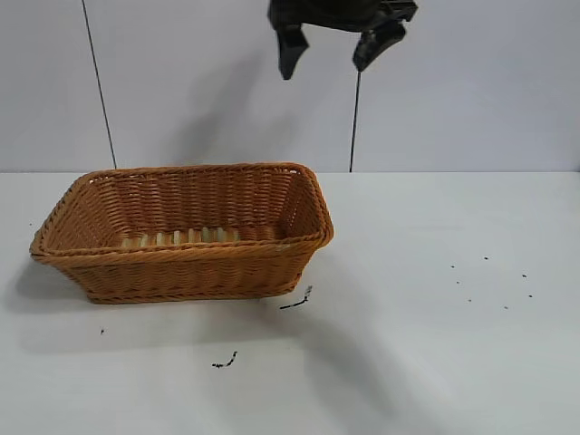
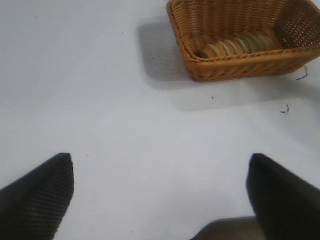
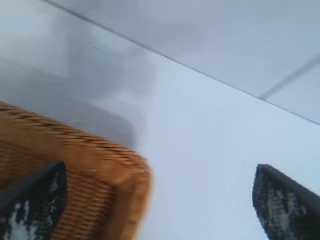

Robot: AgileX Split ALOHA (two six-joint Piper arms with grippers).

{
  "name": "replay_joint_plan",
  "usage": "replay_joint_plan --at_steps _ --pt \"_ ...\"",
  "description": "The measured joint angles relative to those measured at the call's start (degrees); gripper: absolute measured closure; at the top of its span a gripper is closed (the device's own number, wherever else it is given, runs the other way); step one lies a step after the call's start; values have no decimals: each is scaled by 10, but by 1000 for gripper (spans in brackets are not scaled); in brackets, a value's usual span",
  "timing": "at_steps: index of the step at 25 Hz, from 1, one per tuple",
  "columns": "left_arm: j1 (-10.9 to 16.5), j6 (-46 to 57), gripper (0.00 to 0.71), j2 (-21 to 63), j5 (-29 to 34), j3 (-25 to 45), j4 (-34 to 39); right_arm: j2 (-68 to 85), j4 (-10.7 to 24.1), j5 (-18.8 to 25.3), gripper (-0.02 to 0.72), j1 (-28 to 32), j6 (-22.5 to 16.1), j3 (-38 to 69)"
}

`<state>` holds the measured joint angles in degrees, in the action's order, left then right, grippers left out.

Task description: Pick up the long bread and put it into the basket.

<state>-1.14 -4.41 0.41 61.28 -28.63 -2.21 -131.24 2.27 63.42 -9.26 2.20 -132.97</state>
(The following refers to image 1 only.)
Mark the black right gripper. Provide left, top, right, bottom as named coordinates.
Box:
left=266, top=0, right=420, bottom=82

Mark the brown woven wicker basket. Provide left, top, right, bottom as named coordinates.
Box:
left=29, top=161, right=336, bottom=305

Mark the long striped bread loaf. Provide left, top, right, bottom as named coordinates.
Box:
left=119, top=226, right=241, bottom=250

